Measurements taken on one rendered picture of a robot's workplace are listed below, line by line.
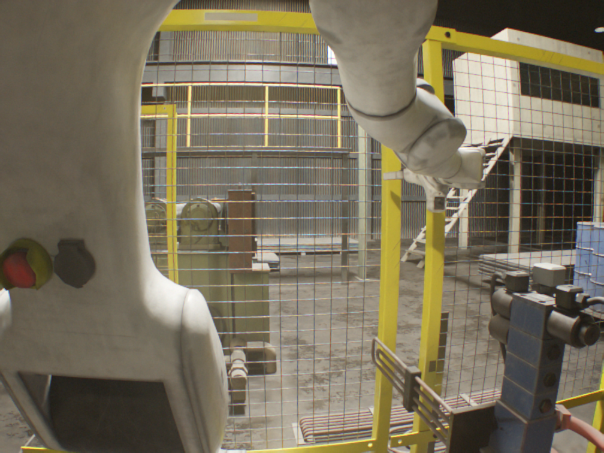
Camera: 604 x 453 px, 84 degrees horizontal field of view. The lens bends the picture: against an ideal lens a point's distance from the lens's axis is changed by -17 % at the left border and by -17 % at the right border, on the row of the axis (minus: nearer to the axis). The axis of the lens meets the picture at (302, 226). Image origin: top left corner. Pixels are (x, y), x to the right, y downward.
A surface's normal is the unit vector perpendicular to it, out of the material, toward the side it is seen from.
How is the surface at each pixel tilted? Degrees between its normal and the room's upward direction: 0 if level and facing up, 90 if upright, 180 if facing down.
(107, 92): 105
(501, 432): 90
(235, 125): 90
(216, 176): 90
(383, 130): 162
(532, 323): 90
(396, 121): 149
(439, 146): 136
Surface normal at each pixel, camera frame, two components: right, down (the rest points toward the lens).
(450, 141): 0.46, 0.73
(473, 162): 0.66, 0.04
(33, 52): 0.77, 0.62
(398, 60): 0.29, 0.95
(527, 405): -0.99, 0.01
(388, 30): 0.10, 0.98
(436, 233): 0.15, 0.07
